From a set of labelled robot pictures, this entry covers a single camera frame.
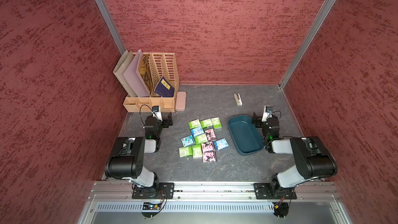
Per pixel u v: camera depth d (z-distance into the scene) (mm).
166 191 749
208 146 867
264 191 739
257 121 844
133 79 935
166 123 835
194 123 957
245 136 962
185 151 848
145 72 1023
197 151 851
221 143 874
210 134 912
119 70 875
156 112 793
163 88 1035
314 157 471
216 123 963
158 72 1163
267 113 794
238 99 1099
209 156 830
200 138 897
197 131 923
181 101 1069
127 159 461
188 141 882
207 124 948
